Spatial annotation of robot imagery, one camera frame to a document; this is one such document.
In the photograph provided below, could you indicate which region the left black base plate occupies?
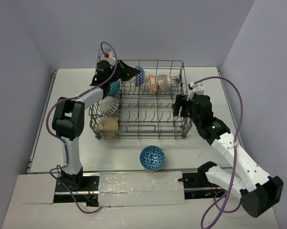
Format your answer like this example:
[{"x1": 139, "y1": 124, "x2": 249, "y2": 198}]
[{"x1": 53, "y1": 176, "x2": 100, "y2": 207}]

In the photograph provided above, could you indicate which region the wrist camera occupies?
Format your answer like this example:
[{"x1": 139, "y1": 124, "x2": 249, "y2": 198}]
[
  {"x1": 187, "y1": 82, "x2": 205, "y2": 100},
  {"x1": 104, "y1": 51, "x2": 117, "y2": 66}
]

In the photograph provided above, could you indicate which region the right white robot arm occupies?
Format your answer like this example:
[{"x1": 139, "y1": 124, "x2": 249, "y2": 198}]
[{"x1": 173, "y1": 94, "x2": 284, "y2": 218}]

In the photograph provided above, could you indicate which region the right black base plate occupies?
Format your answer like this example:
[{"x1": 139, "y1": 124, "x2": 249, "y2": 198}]
[{"x1": 178, "y1": 172, "x2": 225, "y2": 199}]

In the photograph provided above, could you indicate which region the red patterned bowl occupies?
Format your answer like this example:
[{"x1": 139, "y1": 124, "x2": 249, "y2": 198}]
[{"x1": 136, "y1": 66, "x2": 145, "y2": 87}]

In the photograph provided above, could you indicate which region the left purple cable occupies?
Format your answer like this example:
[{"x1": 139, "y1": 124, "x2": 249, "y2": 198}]
[{"x1": 46, "y1": 42, "x2": 118, "y2": 213}]

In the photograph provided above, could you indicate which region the yellow bowl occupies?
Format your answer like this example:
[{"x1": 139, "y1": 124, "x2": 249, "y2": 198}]
[{"x1": 97, "y1": 117, "x2": 119, "y2": 139}]

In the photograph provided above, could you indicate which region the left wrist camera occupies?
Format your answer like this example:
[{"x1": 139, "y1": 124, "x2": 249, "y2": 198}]
[{"x1": 104, "y1": 51, "x2": 117, "y2": 66}]

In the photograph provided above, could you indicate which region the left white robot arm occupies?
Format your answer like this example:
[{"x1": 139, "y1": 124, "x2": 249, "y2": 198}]
[{"x1": 51, "y1": 60, "x2": 142, "y2": 190}]

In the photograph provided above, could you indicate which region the orange floral bowl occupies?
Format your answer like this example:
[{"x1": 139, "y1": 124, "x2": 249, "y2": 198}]
[{"x1": 148, "y1": 74, "x2": 159, "y2": 94}]

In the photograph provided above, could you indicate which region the blue patterned bowl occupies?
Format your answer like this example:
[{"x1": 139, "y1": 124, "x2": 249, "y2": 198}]
[{"x1": 140, "y1": 146, "x2": 165, "y2": 172}]

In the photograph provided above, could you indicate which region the grey patterned bowl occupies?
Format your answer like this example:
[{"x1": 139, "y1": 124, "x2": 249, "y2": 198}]
[{"x1": 156, "y1": 74, "x2": 173, "y2": 93}]

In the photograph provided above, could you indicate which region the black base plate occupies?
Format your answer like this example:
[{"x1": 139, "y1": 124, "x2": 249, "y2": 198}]
[
  {"x1": 178, "y1": 172, "x2": 225, "y2": 199},
  {"x1": 53, "y1": 176, "x2": 100, "y2": 207}
]

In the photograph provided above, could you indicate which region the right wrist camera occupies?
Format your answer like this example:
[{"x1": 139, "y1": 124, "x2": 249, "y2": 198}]
[{"x1": 187, "y1": 82, "x2": 205, "y2": 100}]

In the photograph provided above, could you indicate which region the plain blue bowl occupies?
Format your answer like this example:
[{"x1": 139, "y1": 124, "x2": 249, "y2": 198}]
[{"x1": 108, "y1": 81, "x2": 121, "y2": 97}]

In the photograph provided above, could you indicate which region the grey wire dish rack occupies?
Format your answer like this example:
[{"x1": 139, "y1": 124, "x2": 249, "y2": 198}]
[{"x1": 89, "y1": 59, "x2": 192, "y2": 139}]

